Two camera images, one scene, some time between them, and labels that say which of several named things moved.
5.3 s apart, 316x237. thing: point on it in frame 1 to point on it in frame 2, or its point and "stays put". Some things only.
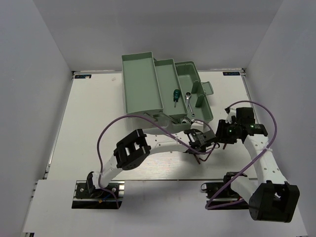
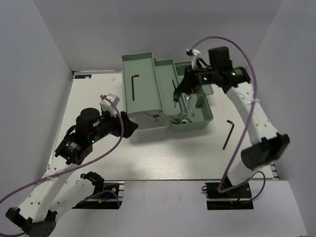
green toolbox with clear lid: (170, 92) stays put
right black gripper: (220, 132) to (188, 82)
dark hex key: (197, 159) to (133, 90)
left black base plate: (109, 197) stays put
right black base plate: (225, 194) stays put
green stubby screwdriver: (176, 96) stays put
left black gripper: (203, 149) to (117, 121)
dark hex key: (208, 156) to (179, 102)
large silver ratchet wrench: (188, 95) stays put
